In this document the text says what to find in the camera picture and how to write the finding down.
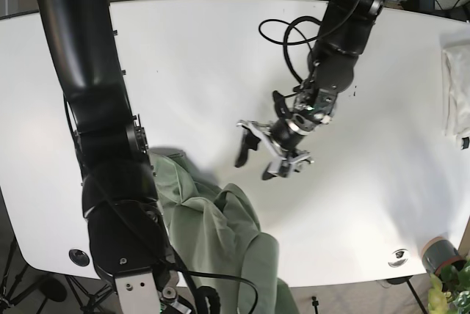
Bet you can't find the sage green T-shirt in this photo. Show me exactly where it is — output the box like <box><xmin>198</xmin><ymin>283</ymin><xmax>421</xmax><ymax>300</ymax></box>
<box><xmin>149</xmin><ymin>148</ymin><xmax>298</xmax><ymax>313</ymax></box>

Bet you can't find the grey plant pot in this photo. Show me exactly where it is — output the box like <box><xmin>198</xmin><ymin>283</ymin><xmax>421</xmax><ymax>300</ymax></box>
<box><xmin>421</xmin><ymin>236</ymin><xmax>466</xmax><ymax>276</ymax></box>

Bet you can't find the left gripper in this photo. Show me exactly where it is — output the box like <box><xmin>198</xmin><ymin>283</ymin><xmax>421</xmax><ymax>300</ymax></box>
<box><xmin>234</xmin><ymin>90</ymin><xmax>338</xmax><ymax>180</ymax></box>

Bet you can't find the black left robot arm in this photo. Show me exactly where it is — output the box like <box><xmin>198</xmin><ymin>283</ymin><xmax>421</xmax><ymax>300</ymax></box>
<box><xmin>234</xmin><ymin>0</ymin><xmax>386</xmax><ymax>180</ymax></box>

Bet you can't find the black table grommet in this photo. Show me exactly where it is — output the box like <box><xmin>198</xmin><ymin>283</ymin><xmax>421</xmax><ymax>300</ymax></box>
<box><xmin>68</xmin><ymin>248</ymin><xmax>91</xmax><ymax>267</ymax></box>

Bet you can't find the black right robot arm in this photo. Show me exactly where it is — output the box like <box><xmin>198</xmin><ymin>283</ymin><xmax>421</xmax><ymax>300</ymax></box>
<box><xmin>37</xmin><ymin>0</ymin><xmax>187</xmax><ymax>304</ymax></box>

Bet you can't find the silver table grommet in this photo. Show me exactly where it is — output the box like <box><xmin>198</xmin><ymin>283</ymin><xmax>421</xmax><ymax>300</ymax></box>
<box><xmin>388</xmin><ymin>249</ymin><xmax>410</xmax><ymax>268</ymax></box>

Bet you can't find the green potted plant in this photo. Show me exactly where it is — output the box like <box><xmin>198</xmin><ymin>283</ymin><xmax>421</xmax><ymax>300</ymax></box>
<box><xmin>427</xmin><ymin>259</ymin><xmax>469</xmax><ymax>314</ymax></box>

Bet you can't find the white printed T-shirt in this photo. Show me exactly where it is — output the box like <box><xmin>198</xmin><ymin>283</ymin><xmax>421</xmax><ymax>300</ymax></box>
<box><xmin>441</xmin><ymin>41</ymin><xmax>469</xmax><ymax>150</ymax></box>

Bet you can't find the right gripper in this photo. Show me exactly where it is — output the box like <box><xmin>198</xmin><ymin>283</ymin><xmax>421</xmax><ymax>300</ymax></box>
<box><xmin>114</xmin><ymin>270</ymin><xmax>220</xmax><ymax>314</ymax></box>

